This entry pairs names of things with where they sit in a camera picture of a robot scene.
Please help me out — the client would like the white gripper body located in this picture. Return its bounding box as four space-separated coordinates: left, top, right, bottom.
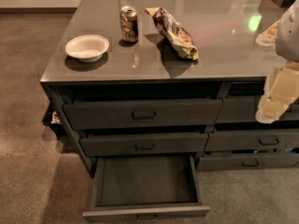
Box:
276 0 299 62

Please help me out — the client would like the brown chip bag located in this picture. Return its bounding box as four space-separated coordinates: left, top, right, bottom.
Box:
145 7 199 61

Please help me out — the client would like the dark grey drawer cabinet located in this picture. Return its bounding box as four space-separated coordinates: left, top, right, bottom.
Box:
39 0 299 224

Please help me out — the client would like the white bowl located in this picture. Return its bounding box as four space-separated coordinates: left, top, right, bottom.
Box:
65 35 109 63

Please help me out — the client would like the gold soda can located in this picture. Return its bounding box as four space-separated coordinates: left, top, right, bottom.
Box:
120 6 138 43

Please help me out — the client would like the black bin beside cabinet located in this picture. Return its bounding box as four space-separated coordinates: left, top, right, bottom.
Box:
42 105 64 135

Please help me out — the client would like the bottom right drawer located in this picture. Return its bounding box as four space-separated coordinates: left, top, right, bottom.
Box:
197 152 299 171

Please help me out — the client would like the top right drawer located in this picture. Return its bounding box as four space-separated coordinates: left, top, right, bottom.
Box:
217 96 299 123

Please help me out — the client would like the middle right drawer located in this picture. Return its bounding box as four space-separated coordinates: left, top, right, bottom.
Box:
205 129 299 152

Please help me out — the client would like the top left drawer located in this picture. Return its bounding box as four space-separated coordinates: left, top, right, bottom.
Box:
64 99 222 130

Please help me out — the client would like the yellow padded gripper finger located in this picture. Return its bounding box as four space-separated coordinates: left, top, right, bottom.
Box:
255 61 299 124
255 21 279 47

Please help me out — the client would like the open bottom left drawer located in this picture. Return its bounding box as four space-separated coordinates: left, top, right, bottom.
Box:
82 154 210 224

